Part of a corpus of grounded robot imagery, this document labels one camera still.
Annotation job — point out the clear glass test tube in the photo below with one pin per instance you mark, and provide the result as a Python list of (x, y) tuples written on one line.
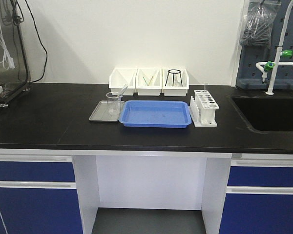
[(124, 88)]

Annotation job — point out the white test tube rack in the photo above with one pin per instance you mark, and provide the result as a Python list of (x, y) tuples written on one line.
[(202, 109)]

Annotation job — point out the blue grey pegboard drying rack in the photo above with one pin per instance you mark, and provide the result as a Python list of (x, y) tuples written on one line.
[(249, 77)]

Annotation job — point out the blue plastic tray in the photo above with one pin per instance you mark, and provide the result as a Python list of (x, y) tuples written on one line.
[(155, 113)]

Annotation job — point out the middle white storage bin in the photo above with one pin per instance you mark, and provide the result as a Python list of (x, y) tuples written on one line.
[(156, 86)]

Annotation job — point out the white storage bin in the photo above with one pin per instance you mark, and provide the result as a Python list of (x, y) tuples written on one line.
[(156, 86), (121, 76), (175, 91)]

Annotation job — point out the green yellow plastic sticks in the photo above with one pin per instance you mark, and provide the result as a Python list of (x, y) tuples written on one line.
[(148, 82)]

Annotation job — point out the clear glass beaker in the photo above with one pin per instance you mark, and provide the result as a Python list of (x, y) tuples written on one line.
[(114, 102)]

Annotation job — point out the grey metal tray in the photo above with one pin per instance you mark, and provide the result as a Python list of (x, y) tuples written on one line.
[(101, 114)]

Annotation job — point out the right white storage bin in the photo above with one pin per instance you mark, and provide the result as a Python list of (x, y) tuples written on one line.
[(175, 91)]

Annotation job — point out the left white storage bin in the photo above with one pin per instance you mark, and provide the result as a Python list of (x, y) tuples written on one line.
[(121, 76)]

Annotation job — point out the black lab sink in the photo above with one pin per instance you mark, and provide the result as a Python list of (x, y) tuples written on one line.
[(265, 114)]

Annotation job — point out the white lab faucet green knobs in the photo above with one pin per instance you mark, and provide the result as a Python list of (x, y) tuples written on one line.
[(265, 67)]

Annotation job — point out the plastic bag of pegs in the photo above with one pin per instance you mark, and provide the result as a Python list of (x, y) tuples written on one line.
[(259, 23)]

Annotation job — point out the left blue cabinet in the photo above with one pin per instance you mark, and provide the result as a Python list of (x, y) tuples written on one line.
[(38, 195)]

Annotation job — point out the blue cabinet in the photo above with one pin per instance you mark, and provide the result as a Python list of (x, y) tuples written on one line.
[(38, 195), (259, 197)]

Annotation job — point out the right blue cabinet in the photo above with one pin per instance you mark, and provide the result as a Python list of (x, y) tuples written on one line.
[(259, 197)]

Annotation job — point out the black wire tripod stand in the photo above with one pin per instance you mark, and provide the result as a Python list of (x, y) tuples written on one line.
[(174, 78)]

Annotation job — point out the metal framed glass enclosure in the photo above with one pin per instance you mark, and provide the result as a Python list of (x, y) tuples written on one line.
[(14, 72)]

